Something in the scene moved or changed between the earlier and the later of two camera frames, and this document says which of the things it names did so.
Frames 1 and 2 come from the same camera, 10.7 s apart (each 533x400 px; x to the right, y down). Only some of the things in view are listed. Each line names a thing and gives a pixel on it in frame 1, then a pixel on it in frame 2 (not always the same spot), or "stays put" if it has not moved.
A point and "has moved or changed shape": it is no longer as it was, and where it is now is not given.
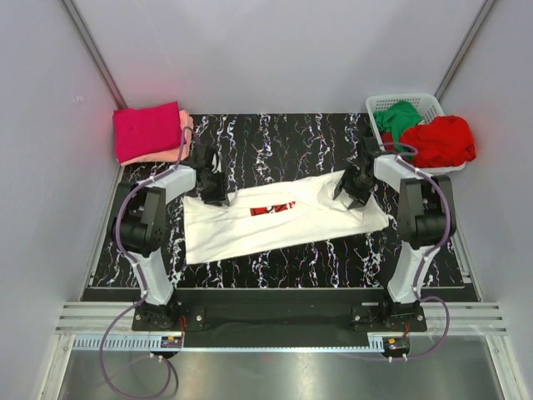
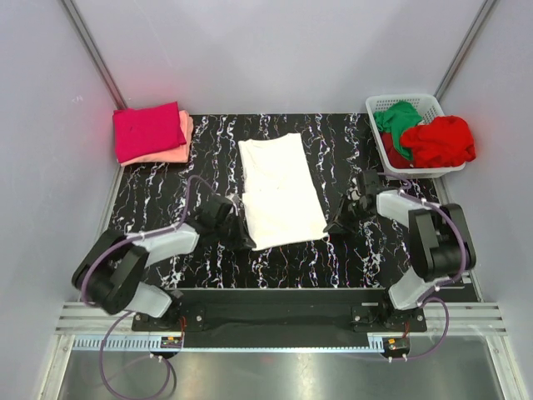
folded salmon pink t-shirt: x=172 y=154 stays put
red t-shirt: x=440 y=141 stays put
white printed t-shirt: x=299 y=214 has moved or changed shape
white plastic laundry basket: x=427 y=108 stays put
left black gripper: x=220 y=197 to x=242 y=240
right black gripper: x=358 y=197 to x=334 y=226
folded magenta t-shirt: x=145 y=130 stays put
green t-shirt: x=395 y=117 stays put
